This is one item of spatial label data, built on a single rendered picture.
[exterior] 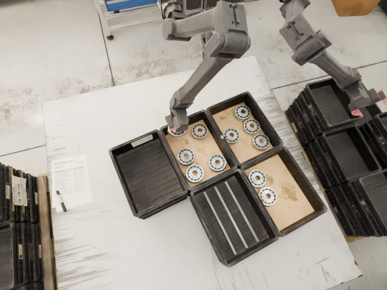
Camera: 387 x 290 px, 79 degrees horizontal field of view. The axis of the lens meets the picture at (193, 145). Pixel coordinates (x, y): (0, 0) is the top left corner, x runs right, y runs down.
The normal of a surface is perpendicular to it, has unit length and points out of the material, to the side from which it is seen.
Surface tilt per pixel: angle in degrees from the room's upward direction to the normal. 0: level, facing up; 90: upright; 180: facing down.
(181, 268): 0
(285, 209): 0
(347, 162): 0
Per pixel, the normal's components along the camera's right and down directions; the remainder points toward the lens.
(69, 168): 0.04, -0.37
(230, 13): 0.44, -0.09
